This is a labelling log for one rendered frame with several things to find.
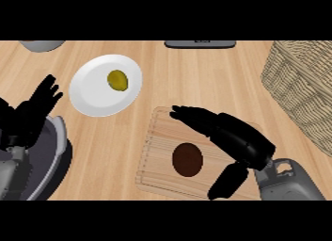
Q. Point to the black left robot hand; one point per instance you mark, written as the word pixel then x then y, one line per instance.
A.
pixel 30 113

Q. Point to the yellow-green fruit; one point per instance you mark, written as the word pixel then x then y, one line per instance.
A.
pixel 117 80

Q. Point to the dark grey flat appliance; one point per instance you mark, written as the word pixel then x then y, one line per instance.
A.
pixel 199 44

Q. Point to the dark grey pan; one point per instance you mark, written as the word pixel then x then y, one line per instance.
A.
pixel 47 163

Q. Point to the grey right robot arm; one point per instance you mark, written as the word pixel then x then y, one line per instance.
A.
pixel 288 182

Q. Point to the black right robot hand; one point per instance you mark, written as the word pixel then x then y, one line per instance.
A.
pixel 227 131

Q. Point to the dark brown cupcake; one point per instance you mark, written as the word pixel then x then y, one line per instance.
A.
pixel 186 159

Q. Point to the grey bowl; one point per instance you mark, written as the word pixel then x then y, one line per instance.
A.
pixel 41 45

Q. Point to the tan wicker basket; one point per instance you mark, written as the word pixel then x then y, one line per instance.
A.
pixel 307 94

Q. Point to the pale wooden cutting board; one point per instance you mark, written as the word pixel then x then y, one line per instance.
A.
pixel 173 138

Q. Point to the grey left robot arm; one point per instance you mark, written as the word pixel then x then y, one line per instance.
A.
pixel 5 175

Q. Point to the white round plate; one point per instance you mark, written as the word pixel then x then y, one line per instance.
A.
pixel 105 84

